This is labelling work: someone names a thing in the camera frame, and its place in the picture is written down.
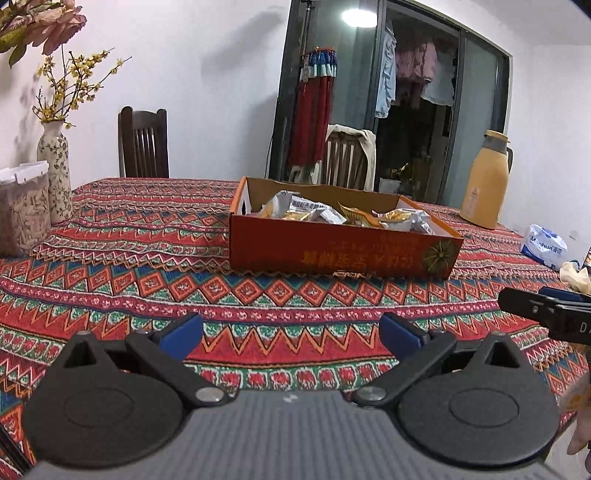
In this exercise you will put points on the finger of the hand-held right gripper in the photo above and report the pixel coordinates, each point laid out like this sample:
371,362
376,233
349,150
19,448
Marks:
521,300
561,293

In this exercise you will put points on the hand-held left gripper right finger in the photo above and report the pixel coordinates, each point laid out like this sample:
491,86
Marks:
399,332

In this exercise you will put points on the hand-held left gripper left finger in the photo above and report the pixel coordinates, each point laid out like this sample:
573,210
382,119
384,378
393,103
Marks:
184,332

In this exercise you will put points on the white yellow snack packet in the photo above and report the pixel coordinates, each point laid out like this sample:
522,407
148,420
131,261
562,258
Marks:
277,205
411,221

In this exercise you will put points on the orange cardboard box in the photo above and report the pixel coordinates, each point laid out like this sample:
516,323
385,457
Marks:
323,249

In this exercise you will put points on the person's right forearm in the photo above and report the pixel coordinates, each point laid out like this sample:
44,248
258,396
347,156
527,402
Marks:
579,415

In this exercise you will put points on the crumpled beige paper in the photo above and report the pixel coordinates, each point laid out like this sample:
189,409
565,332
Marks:
575,274

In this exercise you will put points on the white blue tissue pack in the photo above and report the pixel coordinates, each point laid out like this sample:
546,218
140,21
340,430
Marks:
542,247

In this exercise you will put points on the tan thermos flask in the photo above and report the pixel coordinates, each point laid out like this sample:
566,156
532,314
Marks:
485,189

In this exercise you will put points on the potted plant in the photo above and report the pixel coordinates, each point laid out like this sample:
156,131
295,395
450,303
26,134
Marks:
402,173

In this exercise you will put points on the light wooden chair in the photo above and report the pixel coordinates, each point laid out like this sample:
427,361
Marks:
344,159

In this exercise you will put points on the chair with draped cloth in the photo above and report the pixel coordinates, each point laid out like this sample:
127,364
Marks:
367,152

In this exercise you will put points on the pale green cloth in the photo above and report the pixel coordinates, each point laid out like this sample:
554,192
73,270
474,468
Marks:
307,173

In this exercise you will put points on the dark wooden chair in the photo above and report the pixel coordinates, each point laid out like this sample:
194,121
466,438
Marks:
143,147

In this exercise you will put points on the clear plastic seed container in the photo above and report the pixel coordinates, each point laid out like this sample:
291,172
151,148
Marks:
25,212

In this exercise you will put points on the floral ceramic vase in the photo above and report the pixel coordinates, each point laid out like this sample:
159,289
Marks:
55,175

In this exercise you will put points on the white hanging garment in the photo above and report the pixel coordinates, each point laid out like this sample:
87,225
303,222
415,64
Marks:
438,87

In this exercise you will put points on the red tassel decoration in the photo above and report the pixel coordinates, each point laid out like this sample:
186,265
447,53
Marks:
314,115

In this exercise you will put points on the light blue hanging garment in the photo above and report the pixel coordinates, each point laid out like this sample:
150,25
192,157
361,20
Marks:
385,83

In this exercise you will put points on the dark sliding glass door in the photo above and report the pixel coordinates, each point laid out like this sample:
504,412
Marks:
281,92

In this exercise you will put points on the pink hanging garment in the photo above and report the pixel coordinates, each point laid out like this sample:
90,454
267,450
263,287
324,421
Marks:
415,62

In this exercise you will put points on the yellow flower branches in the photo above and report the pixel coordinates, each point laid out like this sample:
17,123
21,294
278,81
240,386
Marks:
69,87

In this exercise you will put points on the pink artificial flower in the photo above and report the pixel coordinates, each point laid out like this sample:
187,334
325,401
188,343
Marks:
51,23

